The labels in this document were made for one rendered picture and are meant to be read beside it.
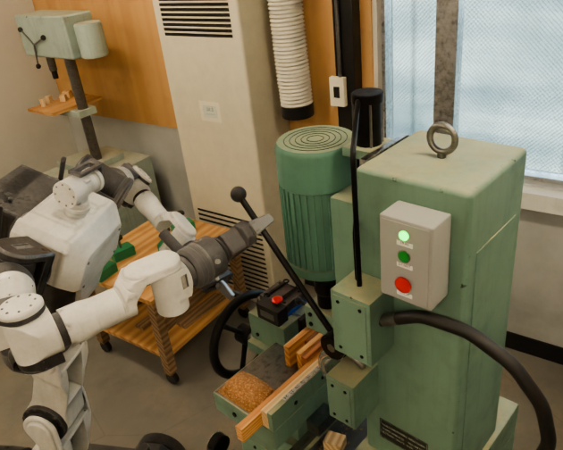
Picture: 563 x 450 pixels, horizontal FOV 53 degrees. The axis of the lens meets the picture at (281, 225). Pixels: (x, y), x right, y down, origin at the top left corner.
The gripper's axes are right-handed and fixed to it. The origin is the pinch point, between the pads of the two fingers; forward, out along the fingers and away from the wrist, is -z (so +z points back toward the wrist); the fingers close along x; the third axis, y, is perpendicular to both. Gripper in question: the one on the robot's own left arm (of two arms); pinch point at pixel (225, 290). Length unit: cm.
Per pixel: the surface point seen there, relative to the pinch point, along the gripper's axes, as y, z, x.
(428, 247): 75, -42, 40
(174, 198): -104, 122, -136
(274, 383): 9.7, -33.0, 20.6
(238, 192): 51, -4, 31
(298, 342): 17.1, -29.8, 11.7
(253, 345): 1.1, -19.3, 8.3
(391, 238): 71, -37, 39
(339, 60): 46, 53, -100
